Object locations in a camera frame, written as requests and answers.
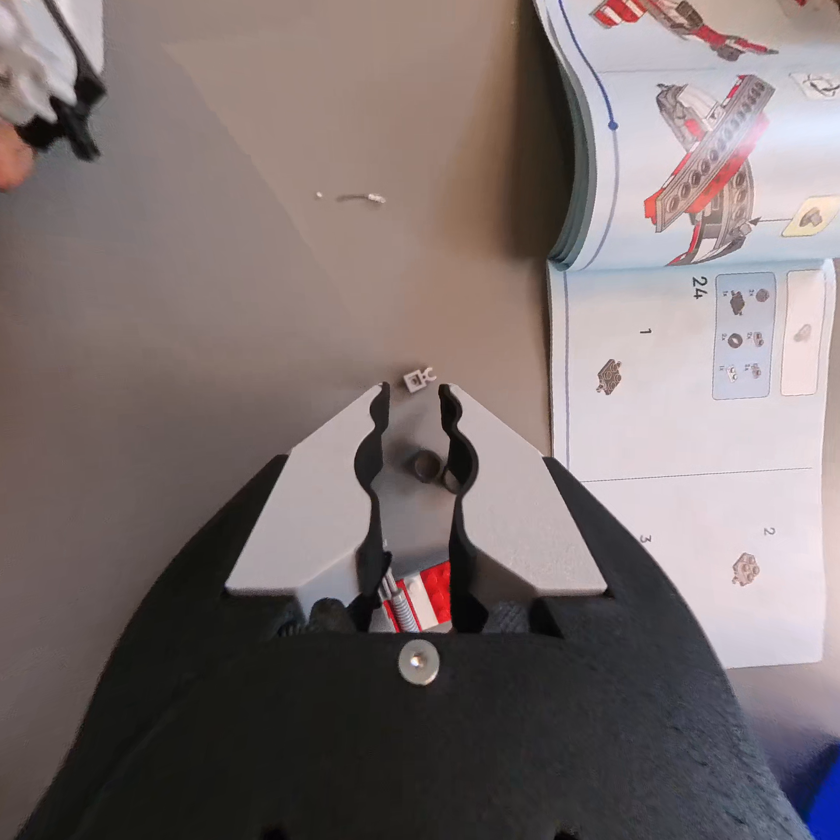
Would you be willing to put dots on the person's left hand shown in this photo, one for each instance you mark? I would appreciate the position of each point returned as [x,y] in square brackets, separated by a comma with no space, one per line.
[12,161]

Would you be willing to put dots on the red white brick assembly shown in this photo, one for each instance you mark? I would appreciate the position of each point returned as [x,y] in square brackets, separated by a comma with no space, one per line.
[433,584]

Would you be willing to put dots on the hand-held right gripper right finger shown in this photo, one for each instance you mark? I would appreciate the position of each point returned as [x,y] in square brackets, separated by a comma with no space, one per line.
[525,518]

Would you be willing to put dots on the building instruction booklet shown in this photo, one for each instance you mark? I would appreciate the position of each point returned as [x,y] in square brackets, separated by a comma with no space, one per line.
[689,394]

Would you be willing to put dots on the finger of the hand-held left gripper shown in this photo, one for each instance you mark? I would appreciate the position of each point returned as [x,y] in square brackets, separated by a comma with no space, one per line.
[46,52]

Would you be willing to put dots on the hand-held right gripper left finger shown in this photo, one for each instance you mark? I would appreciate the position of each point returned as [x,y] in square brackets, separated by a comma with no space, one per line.
[308,512]

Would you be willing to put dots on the small white plastic scrap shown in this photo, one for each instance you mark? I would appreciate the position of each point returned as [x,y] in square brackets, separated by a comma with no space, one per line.
[367,197]

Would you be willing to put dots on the grey desk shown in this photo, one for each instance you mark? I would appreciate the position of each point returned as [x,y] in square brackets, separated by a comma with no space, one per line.
[229,295]

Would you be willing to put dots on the small grey clip brick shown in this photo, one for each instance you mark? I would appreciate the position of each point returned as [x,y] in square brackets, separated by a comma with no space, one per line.
[418,380]

